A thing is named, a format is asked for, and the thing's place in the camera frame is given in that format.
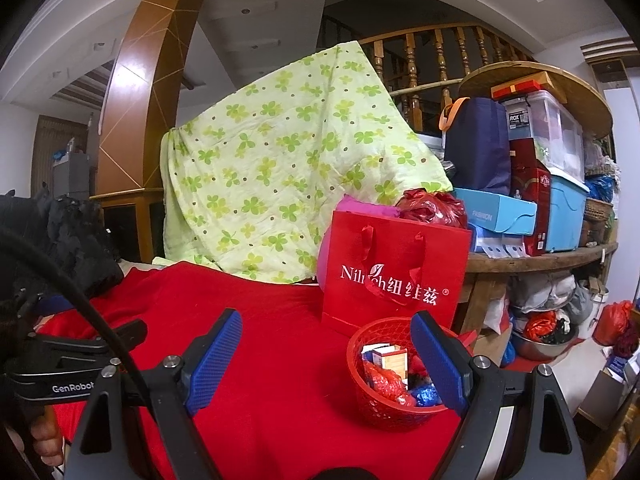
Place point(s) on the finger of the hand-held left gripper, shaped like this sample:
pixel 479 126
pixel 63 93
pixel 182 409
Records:
pixel 125 334

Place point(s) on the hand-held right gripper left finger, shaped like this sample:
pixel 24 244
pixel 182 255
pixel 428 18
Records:
pixel 215 360

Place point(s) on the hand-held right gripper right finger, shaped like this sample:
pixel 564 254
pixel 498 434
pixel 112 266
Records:
pixel 440 360

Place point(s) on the blue plastic bag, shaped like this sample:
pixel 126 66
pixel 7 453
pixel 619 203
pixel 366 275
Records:
pixel 427 396

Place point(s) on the white and red medicine box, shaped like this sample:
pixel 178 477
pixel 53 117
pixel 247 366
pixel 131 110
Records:
pixel 392 367

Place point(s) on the red plastic wrapper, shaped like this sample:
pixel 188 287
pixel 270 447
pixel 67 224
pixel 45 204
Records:
pixel 385 385

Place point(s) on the red mesh plastic basket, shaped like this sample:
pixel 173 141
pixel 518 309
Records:
pixel 380 412

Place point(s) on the person's left hand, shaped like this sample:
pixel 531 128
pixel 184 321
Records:
pixel 47 440

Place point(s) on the red blanket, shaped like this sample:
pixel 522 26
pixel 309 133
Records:
pixel 280 360

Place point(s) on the red paper gift bag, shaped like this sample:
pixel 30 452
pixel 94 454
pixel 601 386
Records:
pixel 450 260

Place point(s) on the steel basin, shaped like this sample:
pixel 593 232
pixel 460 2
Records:
pixel 540 350

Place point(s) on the orange plastic bag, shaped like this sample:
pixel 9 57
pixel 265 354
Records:
pixel 540 325

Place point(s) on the black fluffy garment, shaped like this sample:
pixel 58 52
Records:
pixel 65 240

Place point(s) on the white packets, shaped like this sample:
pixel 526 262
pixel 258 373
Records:
pixel 495 247

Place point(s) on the grey plastic bag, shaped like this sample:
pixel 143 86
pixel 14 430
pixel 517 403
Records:
pixel 545 290

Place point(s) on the round wooden table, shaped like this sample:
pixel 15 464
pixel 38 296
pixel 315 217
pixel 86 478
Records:
pixel 540 262

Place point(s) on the crumpled shiny red plastic bag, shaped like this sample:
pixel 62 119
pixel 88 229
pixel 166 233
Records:
pixel 430 207

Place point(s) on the light blue cardboard box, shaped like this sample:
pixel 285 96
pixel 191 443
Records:
pixel 490 210

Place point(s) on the grey cabinet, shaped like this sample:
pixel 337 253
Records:
pixel 70 175

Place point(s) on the light blue plastic bin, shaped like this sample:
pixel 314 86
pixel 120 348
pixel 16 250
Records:
pixel 565 210

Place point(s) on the red carton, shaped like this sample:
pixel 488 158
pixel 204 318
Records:
pixel 530 185

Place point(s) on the green clover print quilt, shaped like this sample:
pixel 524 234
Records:
pixel 280 170

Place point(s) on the wooden arch column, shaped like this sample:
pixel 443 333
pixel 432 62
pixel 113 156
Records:
pixel 145 85

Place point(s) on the clear plastic storage box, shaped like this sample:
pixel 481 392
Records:
pixel 555 130

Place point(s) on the flat orange red box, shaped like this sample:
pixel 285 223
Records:
pixel 520 87

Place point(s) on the wooden stair railing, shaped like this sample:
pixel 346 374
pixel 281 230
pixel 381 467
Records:
pixel 410 60

